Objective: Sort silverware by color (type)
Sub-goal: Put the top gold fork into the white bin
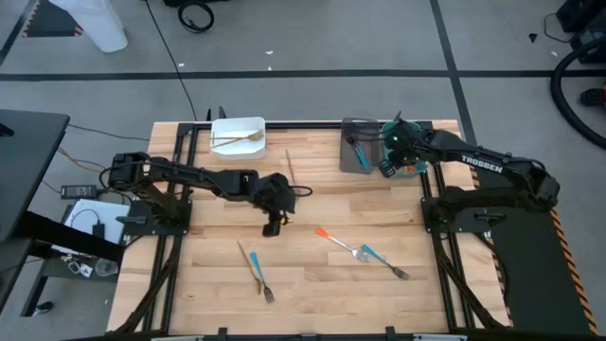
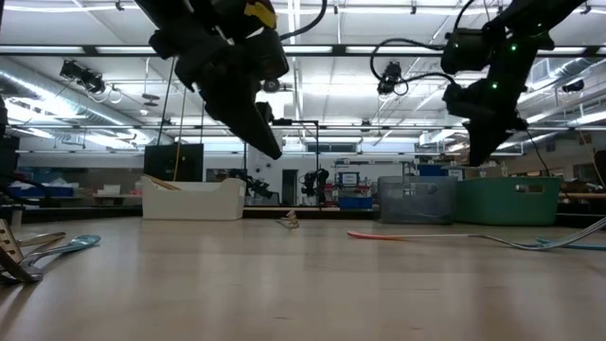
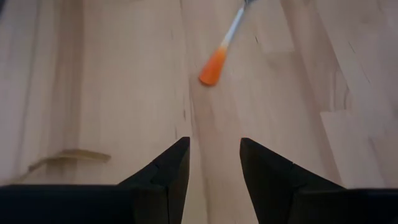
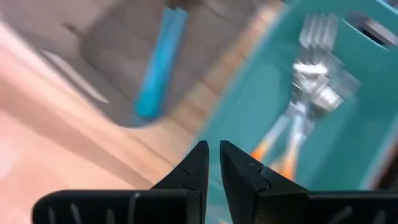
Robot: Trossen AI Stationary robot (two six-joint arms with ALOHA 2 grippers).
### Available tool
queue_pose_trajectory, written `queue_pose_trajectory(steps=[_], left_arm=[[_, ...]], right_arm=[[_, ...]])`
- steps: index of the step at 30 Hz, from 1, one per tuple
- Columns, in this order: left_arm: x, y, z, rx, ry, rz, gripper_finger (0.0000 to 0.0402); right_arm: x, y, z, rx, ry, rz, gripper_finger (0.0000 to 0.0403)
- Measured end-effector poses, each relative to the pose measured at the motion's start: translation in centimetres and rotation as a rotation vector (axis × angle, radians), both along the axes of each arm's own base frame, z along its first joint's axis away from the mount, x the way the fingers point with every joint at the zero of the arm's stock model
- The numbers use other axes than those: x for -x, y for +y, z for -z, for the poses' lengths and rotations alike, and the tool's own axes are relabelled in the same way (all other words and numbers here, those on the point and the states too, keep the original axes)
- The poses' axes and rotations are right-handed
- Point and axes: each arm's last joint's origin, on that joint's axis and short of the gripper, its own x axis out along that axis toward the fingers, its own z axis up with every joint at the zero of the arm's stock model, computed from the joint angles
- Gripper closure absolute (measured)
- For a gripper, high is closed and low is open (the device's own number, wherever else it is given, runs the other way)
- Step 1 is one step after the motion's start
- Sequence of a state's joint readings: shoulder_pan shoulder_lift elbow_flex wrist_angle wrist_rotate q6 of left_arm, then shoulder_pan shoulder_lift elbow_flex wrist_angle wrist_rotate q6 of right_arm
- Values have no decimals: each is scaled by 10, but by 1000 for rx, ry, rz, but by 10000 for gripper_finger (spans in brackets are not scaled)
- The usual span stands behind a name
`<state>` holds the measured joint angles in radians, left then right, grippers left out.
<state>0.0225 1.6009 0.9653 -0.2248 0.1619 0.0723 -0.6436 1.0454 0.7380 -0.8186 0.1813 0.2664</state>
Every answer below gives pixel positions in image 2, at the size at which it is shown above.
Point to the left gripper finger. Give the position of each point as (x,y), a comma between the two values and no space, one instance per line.
(267,111)
(241,118)

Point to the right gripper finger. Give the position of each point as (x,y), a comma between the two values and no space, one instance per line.
(485,142)

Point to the gold spoon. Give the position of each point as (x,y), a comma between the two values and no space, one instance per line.
(161,182)

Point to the black background robot arm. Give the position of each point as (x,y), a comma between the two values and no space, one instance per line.
(251,182)
(315,182)

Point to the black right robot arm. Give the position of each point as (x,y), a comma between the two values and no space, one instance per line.
(521,28)

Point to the white pillar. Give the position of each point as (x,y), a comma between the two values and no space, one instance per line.
(265,170)

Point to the yellow tape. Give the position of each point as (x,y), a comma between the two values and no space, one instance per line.
(260,14)

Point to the teal plastic bin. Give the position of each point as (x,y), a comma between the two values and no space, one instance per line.
(506,203)

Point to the grey translucent plastic bin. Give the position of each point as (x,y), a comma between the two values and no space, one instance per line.
(416,203)

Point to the black box on stand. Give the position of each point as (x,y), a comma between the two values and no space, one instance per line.
(158,163)

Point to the white plastic bin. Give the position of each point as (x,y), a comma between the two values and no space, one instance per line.
(189,203)

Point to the blue crate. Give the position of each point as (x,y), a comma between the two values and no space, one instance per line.
(47,191)
(355,202)

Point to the black hanging camera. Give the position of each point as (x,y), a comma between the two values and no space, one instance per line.
(272,86)
(83,78)
(389,78)

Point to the thin black stand frame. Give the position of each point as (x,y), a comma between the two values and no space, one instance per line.
(296,122)

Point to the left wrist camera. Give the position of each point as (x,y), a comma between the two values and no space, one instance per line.
(274,54)

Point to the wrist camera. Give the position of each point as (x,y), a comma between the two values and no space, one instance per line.
(274,54)
(466,49)

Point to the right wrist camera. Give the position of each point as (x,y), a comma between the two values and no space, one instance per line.
(466,49)

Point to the black frame beam with lights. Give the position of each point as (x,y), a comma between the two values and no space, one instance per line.
(338,50)

